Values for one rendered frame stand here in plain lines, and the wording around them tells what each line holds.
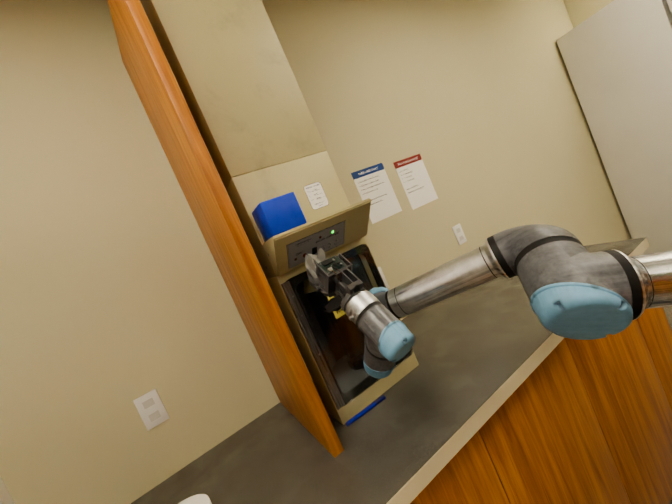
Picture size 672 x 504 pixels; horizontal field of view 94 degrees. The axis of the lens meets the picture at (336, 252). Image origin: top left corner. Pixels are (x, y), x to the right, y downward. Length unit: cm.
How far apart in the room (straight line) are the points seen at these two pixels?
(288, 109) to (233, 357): 91
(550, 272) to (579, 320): 8
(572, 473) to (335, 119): 161
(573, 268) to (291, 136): 79
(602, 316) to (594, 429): 79
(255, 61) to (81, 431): 126
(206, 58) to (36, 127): 66
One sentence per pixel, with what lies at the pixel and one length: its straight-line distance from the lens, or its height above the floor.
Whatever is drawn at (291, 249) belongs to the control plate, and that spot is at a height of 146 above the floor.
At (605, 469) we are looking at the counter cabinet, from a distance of 145.
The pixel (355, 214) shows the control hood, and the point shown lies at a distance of 91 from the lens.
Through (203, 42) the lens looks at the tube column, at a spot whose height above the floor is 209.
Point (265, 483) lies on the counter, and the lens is 101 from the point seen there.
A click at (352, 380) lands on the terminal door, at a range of 100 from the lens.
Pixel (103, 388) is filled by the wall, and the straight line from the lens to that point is 134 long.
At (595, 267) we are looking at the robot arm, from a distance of 63.
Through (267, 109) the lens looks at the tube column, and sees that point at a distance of 105.
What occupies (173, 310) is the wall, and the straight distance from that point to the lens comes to 129.
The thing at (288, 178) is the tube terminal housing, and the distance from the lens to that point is 97.
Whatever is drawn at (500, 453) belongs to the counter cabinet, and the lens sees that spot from 103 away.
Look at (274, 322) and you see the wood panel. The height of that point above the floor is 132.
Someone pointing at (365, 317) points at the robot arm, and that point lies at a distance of 67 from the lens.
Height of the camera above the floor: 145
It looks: 3 degrees down
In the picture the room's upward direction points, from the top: 24 degrees counter-clockwise
